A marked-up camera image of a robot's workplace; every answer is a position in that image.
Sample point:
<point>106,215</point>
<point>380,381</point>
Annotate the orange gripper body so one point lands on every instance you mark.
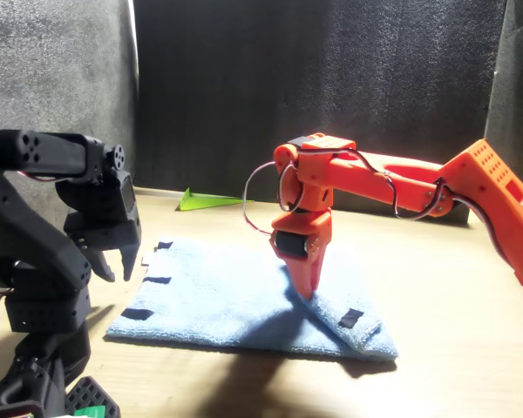
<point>318,226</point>

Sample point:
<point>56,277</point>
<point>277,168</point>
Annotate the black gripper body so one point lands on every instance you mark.
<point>109,217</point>

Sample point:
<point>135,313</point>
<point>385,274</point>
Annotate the light blue towel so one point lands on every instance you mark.
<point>226,305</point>

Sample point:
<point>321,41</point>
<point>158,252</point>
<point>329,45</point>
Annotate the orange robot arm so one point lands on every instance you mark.
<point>375,178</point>

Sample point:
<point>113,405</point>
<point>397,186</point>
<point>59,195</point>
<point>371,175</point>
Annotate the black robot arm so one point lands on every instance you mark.
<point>35,244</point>

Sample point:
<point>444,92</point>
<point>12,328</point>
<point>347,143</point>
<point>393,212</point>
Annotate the lime green plastic wedge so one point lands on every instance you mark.
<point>196,202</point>

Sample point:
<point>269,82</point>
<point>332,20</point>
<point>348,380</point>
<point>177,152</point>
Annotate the dark grey foam panel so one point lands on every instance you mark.
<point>56,65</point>
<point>309,78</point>
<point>516,65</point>

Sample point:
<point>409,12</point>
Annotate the green table clamp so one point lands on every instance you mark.
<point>89,411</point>

